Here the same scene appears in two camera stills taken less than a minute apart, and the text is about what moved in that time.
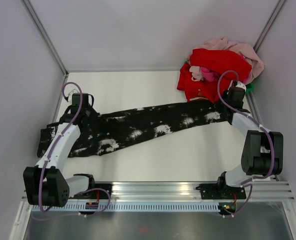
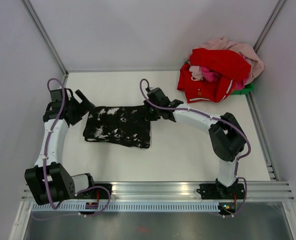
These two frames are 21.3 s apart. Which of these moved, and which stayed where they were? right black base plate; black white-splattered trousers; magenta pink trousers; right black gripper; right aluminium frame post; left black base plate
Moved: right black gripper; black white-splattered trousers
Stayed: magenta pink trousers; left black base plate; right aluminium frame post; right black base plate
